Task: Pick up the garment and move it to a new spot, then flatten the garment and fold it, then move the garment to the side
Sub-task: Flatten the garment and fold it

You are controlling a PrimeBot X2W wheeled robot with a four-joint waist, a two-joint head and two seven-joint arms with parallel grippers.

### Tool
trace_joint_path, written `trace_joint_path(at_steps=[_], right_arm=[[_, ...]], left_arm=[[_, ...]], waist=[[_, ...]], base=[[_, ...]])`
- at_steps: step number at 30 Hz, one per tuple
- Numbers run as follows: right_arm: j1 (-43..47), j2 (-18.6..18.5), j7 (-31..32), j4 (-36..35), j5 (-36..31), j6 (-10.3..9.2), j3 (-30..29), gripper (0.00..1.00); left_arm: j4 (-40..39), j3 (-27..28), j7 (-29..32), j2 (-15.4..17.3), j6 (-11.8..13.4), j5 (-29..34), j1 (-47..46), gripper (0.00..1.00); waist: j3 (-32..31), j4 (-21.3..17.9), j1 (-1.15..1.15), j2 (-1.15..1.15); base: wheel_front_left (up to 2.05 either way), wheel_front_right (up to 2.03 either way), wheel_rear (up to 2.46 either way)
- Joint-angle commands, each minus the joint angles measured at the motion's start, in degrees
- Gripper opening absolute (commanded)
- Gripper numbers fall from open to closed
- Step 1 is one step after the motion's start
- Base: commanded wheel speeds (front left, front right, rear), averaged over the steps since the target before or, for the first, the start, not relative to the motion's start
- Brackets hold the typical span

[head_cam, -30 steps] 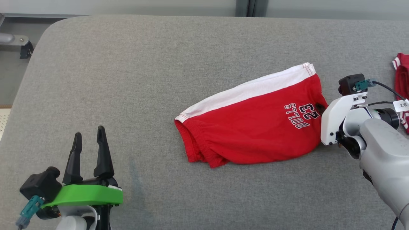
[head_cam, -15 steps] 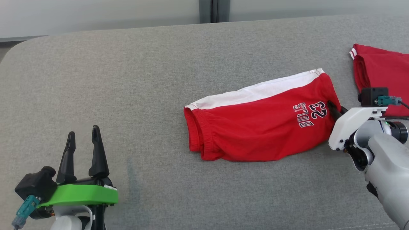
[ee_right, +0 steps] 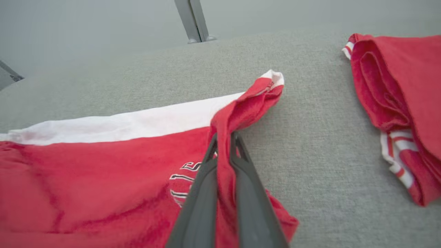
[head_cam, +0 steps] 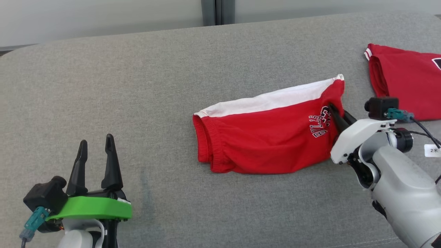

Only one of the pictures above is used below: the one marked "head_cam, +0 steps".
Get teal camera connector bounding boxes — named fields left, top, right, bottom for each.
left=387, top=108, right=415, bottom=123
left=19, top=207, right=51, bottom=241

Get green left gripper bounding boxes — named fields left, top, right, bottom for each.
left=45, top=134, right=133, bottom=248

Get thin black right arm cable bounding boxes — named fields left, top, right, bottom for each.
left=393, top=117, right=441, bottom=149

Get red shorts with white band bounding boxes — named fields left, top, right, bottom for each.
left=192, top=74, right=346, bottom=174

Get teal right camera connector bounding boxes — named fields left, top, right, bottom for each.
left=387, top=108, right=415, bottom=123

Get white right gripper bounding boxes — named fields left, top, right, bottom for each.
left=327, top=103, right=397, bottom=190

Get grey vertical wall post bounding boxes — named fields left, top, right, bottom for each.
left=201, top=0, right=236, bottom=27

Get teal left camera connector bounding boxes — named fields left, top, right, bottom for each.
left=19, top=207, right=51, bottom=241

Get red folded jersey shirt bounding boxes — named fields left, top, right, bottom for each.
left=364, top=43, right=441, bottom=121

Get white cable label tag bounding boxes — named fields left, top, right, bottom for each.
left=424, top=144, right=441, bottom=158

